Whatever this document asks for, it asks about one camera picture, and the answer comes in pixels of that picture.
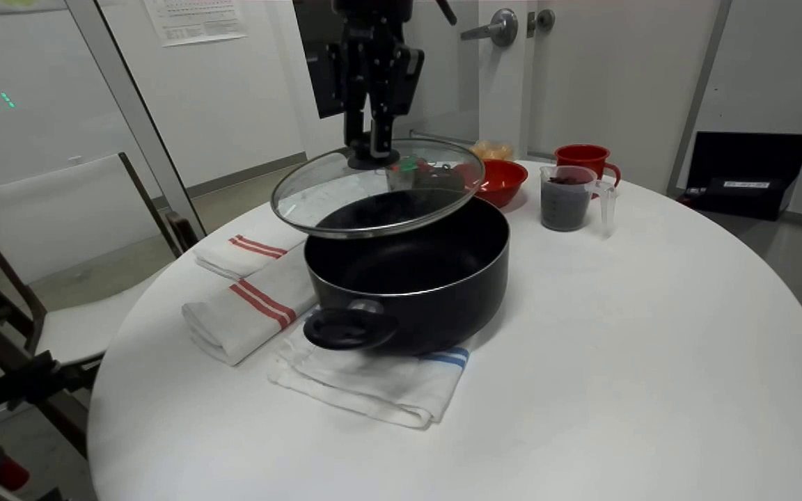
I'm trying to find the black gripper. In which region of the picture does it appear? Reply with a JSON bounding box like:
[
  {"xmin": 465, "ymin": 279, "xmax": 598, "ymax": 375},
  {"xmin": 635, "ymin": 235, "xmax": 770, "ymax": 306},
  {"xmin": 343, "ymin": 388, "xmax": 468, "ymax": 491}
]
[{"xmin": 308, "ymin": 0, "xmax": 422, "ymax": 160}]

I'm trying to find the glass pot lid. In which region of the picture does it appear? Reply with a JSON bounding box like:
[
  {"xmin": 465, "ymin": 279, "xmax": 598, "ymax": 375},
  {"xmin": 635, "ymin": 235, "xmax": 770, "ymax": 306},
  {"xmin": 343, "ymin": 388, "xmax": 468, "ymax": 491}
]
[{"xmin": 271, "ymin": 139, "xmax": 484, "ymax": 240}]

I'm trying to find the black cooking pot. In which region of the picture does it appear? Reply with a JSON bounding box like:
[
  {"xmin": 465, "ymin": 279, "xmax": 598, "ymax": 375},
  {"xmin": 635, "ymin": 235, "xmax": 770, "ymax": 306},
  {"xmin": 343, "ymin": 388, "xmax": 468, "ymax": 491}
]
[{"xmin": 303, "ymin": 197, "xmax": 509, "ymax": 356}]

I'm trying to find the red bowl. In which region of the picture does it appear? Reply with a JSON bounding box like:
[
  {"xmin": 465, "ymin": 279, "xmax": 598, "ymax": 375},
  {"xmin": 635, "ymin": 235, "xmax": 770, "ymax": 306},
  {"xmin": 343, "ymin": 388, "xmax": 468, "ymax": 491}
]
[{"xmin": 475, "ymin": 160, "xmax": 528, "ymax": 208}]

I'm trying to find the red striped towel far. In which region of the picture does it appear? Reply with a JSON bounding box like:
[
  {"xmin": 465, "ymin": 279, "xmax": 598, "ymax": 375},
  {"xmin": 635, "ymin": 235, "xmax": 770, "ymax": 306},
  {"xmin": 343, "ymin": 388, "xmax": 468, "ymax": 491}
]
[{"xmin": 195, "ymin": 232, "xmax": 301, "ymax": 279}]

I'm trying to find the red striped towel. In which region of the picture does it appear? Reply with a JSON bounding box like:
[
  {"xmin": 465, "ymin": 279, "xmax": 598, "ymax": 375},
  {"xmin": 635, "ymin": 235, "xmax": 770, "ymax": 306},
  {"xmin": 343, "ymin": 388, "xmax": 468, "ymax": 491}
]
[
  {"xmin": 180, "ymin": 264, "xmax": 315, "ymax": 366},
  {"xmin": 195, "ymin": 232, "xmax": 301, "ymax": 279}
]

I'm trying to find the clear measuring cup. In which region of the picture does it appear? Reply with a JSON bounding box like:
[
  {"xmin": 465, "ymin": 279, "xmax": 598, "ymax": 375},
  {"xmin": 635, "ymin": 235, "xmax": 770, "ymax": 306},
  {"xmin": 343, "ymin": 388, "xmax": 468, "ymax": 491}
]
[{"xmin": 539, "ymin": 164, "xmax": 598, "ymax": 232}]

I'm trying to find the red mug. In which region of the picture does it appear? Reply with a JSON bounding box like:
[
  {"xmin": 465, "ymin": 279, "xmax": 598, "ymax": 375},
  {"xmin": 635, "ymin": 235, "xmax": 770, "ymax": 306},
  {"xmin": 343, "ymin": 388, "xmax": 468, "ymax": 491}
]
[{"xmin": 555, "ymin": 146, "xmax": 621, "ymax": 185}]

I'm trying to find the red striped towel near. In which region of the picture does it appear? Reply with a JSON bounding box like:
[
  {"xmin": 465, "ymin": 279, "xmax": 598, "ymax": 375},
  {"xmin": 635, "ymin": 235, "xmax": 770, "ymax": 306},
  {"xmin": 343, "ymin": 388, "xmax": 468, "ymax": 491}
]
[{"xmin": 180, "ymin": 264, "xmax": 315, "ymax": 366}]

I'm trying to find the small clear plastic cup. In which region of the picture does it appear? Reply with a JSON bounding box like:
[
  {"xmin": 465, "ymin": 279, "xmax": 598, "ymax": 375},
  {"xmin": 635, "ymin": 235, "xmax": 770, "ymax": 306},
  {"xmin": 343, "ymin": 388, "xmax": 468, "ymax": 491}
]
[{"xmin": 598, "ymin": 182, "xmax": 617, "ymax": 236}]

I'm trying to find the blue striped towel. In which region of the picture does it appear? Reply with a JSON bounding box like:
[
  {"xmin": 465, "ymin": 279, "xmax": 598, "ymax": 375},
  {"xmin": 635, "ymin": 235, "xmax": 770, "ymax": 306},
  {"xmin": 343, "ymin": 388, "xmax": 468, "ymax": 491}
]
[{"xmin": 271, "ymin": 338, "xmax": 470, "ymax": 430}]

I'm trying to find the silver door handle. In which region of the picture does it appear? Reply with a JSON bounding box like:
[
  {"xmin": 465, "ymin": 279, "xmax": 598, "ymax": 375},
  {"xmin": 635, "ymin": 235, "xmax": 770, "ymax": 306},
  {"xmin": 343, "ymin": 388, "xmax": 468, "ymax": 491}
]
[{"xmin": 460, "ymin": 8, "xmax": 517, "ymax": 47}]

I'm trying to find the white paper on wall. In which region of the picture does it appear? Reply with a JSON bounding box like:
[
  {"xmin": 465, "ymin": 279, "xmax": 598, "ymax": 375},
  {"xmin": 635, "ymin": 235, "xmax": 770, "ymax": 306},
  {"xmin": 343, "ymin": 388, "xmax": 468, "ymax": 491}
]
[{"xmin": 141, "ymin": 0, "xmax": 244, "ymax": 47}]

